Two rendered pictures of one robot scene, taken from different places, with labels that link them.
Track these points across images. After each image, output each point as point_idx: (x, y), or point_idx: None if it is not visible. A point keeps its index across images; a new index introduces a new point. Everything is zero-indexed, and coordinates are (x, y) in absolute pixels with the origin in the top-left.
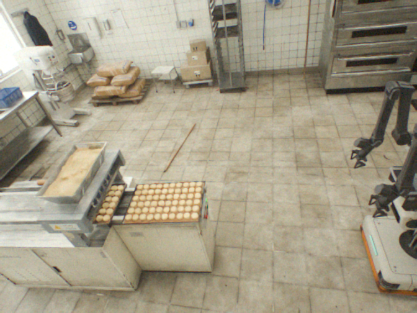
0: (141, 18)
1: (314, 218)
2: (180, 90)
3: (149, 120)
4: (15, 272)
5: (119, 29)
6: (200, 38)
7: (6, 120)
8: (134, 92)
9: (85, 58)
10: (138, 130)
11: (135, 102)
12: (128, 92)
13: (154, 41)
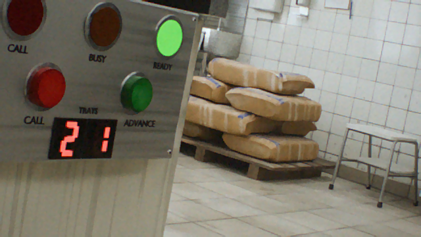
0: (392, 2)
1: None
2: (402, 211)
3: (254, 208)
4: None
5: (327, 14)
6: None
7: None
8: (269, 146)
9: (210, 44)
10: (202, 205)
11: (253, 172)
12: (254, 138)
13: (398, 67)
